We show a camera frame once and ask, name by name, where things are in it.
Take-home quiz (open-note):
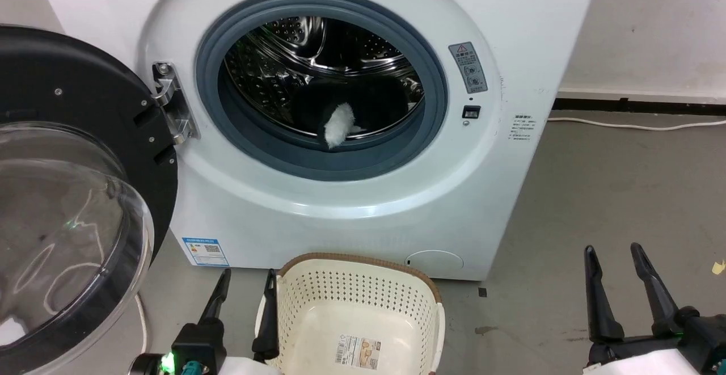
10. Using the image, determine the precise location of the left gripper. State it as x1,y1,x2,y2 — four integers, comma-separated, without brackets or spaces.
129,268,282,375

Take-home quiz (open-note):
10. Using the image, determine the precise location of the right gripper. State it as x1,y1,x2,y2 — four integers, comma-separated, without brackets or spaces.
583,242,726,375

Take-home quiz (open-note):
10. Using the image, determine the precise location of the dark garment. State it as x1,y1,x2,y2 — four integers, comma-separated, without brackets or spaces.
291,77,419,150

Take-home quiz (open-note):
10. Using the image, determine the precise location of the cream perforated laundry basket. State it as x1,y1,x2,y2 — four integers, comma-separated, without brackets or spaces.
255,252,446,375

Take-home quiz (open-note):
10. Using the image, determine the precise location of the white front-load washing machine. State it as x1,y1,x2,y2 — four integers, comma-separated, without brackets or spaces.
31,0,602,282

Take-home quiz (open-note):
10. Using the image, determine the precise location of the blue energy label sticker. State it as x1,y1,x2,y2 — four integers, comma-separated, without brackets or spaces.
181,237,230,267

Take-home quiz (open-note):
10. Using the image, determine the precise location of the paper barcode label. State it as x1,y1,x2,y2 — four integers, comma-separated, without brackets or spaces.
334,334,382,372

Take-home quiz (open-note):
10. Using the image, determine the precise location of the grey rubber door gasket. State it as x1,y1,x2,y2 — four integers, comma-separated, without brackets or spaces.
195,0,449,182

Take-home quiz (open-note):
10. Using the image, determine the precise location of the round white filter cover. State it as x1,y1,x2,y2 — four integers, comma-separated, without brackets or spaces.
404,250,465,271

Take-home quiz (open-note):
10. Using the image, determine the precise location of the black baseboard strip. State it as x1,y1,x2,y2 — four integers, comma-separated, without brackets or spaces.
552,96,726,116

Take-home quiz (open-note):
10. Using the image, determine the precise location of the small printed text label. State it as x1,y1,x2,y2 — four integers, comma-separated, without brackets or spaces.
510,115,534,142

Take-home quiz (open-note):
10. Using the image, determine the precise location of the metal door hinge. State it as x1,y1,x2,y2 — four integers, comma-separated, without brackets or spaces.
151,61,201,145

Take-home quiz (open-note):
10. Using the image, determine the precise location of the steel washer drum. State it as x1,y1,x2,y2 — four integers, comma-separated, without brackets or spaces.
223,16,425,138

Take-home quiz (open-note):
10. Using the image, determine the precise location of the black round washer door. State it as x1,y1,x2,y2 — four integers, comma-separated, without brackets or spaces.
0,23,179,375

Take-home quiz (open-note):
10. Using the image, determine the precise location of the grey warning sticker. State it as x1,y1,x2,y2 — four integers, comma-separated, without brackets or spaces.
448,41,489,95

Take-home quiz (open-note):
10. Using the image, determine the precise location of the thin white cable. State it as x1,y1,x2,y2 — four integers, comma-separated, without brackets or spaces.
134,294,150,356

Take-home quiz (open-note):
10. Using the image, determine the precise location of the long white floor cable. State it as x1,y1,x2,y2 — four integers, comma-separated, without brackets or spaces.
547,115,726,132

